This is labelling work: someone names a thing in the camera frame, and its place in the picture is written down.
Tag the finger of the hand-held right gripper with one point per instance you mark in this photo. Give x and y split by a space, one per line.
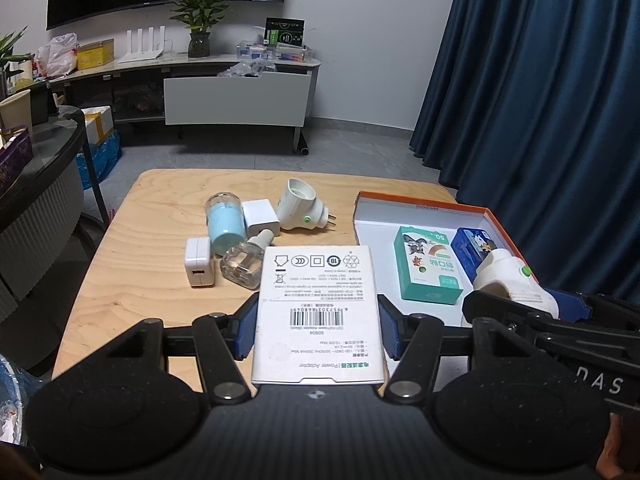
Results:
500 307
570 305

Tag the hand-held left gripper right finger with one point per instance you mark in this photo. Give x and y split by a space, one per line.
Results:
390 330

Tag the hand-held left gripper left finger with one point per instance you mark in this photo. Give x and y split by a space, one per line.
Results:
247 330

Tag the white plug-in heater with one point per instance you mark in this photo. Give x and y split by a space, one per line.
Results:
297 205
505 280

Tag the white power adapter box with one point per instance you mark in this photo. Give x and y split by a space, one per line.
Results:
315 300

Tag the orange-edged cardboard box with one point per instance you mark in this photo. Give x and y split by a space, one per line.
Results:
380 225

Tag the light blue toothpick holder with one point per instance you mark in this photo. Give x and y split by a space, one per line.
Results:
225 222

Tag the person's right hand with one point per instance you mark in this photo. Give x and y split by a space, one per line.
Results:
622 450

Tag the blue cartoon tin box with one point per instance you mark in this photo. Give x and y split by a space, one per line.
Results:
470 250

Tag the clear glass liquid bottle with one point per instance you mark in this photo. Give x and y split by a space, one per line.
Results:
242 262

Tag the green bandage box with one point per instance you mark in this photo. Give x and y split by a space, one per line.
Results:
425 265

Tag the white charger cube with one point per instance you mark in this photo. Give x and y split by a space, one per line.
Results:
260 215
199 257

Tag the black tube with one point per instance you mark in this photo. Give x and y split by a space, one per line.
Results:
304 148

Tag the dark blue curtain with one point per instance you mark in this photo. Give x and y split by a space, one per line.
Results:
540 85

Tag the white television cabinet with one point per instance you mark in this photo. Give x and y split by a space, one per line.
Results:
235 100

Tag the dark round side table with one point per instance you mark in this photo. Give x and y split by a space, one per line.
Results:
40 220

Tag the clear blue plastic bag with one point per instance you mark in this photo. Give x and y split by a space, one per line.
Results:
11 400

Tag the white yellow cardboard box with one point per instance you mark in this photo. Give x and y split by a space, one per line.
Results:
97 122

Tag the clear crumpled plastic bag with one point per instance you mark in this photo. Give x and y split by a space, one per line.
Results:
247 69

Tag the clear plastic storage boxes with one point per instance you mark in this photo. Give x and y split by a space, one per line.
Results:
272 52

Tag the purple patterned box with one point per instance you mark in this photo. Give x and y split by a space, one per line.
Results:
14 160

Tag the dark glass vase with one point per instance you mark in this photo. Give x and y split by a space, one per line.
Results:
199 45

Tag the white antenna router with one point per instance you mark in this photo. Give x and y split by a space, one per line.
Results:
142 52

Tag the black green box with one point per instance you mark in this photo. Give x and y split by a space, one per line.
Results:
284 32

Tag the green houseplant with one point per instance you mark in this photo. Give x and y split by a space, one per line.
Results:
11 50
202 5

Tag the red white plastic bag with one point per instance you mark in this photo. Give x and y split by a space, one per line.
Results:
57 55

